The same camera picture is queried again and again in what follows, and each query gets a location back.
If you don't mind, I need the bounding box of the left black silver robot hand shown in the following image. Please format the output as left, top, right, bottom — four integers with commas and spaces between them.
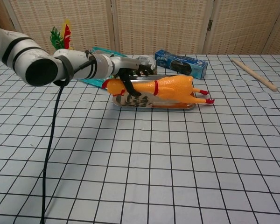
111, 57, 154, 96

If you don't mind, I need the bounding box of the orange rubber chicken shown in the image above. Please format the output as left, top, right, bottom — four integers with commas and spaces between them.
101, 75, 215, 105

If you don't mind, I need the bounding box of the stainless steel tray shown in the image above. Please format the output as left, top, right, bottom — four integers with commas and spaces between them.
112, 74, 196, 112

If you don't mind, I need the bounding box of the teal snack bag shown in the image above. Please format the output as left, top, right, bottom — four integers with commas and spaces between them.
80, 46, 129, 89

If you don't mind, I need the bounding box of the beige woven folding screen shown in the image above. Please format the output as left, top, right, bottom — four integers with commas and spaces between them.
0, 0, 280, 59

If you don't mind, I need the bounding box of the blue cardboard box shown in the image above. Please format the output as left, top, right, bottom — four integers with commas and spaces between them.
154, 49, 209, 80

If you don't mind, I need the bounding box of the colourful feather shuttlecock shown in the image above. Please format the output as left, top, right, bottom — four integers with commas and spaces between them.
50, 20, 73, 51

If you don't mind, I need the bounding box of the checked white tablecloth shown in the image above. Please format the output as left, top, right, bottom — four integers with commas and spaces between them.
0, 54, 280, 224

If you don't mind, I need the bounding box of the wooden stick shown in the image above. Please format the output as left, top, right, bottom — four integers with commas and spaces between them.
231, 57, 278, 92

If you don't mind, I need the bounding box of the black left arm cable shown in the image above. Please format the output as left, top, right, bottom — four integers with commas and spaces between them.
39, 52, 96, 224

